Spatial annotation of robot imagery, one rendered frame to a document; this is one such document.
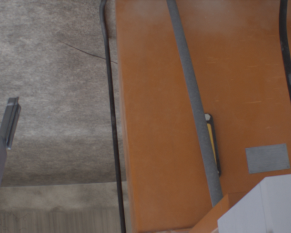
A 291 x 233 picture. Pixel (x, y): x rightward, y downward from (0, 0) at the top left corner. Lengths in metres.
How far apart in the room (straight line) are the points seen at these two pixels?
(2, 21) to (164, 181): 0.62
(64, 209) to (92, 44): 1.50
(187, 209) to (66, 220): 1.81
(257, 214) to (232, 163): 0.55
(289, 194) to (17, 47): 1.10
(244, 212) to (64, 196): 2.29
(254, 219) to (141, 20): 0.77
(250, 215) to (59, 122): 1.49
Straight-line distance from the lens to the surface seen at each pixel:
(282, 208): 0.54
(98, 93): 1.80
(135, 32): 1.23
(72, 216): 2.84
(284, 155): 1.15
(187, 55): 1.07
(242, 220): 0.63
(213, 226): 0.85
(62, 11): 1.36
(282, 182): 0.55
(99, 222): 2.83
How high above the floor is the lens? 0.78
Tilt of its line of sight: 23 degrees down
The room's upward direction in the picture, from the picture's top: 174 degrees clockwise
